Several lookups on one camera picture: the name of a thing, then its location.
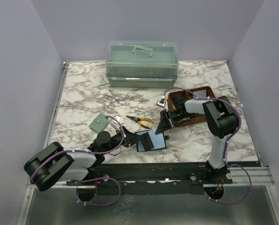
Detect purple cable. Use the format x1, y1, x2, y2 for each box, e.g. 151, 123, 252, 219
162, 87, 251, 204
29, 115, 126, 207

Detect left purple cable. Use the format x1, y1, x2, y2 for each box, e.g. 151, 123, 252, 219
29, 115, 126, 207

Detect silver card in tray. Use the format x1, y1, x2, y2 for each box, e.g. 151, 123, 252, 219
194, 89, 208, 98

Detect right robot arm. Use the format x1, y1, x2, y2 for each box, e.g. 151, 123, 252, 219
155, 96, 241, 184

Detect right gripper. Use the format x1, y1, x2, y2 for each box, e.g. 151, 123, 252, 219
155, 109, 191, 135

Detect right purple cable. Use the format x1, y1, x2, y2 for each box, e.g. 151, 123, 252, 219
162, 87, 251, 204

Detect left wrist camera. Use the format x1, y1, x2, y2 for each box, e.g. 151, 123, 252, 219
110, 115, 123, 132

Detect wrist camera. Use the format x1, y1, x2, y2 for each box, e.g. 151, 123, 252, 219
110, 115, 123, 132
156, 95, 168, 110

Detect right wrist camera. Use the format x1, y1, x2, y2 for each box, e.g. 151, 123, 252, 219
156, 95, 168, 110

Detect brown wicker tray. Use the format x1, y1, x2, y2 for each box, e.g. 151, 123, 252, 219
167, 86, 215, 127

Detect green snap wallet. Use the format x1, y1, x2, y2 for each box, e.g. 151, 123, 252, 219
89, 113, 110, 133

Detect black mounting rail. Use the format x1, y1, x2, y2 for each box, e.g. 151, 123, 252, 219
66, 162, 232, 195

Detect yellow black pliers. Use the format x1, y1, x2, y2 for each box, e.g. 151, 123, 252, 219
126, 115, 154, 129

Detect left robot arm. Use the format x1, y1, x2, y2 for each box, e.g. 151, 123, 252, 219
23, 127, 151, 191

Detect green plastic storage box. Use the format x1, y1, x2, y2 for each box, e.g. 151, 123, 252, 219
105, 41, 179, 88

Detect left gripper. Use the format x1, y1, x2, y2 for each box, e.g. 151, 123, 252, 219
103, 126, 143, 155

